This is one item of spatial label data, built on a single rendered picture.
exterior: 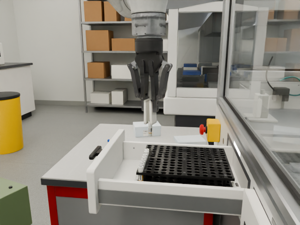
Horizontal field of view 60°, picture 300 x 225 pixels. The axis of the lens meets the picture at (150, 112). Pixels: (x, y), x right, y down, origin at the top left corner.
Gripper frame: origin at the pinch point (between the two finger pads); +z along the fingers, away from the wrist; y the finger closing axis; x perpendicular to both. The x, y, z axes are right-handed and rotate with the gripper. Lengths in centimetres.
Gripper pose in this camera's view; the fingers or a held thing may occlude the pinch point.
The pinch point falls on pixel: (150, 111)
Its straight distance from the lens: 74.2
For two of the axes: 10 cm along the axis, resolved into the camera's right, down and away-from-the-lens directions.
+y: 8.8, 1.0, -4.6
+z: 0.2, 9.7, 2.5
